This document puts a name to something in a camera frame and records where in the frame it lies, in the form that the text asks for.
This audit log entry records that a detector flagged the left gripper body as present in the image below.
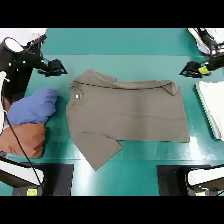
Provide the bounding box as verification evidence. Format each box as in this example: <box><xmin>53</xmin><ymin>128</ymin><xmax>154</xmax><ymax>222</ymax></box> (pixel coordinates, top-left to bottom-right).
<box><xmin>45</xmin><ymin>58</ymin><xmax>68</xmax><ymax>78</ymax></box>

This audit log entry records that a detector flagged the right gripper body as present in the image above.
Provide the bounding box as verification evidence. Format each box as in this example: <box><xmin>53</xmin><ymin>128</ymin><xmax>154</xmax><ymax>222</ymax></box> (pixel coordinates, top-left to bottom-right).
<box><xmin>179</xmin><ymin>60</ymin><xmax>211</xmax><ymax>79</ymax></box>

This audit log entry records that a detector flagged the white folded garment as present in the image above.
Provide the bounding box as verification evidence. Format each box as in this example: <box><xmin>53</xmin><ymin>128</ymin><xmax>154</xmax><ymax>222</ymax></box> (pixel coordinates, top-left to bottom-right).
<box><xmin>194</xmin><ymin>80</ymin><xmax>224</xmax><ymax>142</ymax></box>

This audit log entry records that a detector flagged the blue garment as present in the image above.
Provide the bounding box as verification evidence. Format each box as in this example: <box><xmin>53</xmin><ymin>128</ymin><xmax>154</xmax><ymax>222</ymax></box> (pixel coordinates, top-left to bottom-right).
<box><xmin>6</xmin><ymin>87</ymin><xmax>59</xmax><ymax>126</ymax></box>

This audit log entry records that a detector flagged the rust brown garment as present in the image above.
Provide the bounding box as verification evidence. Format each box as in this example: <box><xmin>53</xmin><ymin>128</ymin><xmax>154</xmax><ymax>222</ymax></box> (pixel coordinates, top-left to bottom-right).
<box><xmin>0</xmin><ymin>122</ymin><xmax>47</xmax><ymax>159</ymax></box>

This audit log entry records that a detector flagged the grey-brown T-shirt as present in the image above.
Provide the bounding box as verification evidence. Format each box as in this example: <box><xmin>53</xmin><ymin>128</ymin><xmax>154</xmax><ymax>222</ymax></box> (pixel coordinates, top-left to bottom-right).
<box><xmin>65</xmin><ymin>69</ymin><xmax>191</xmax><ymax>172</ymax></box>

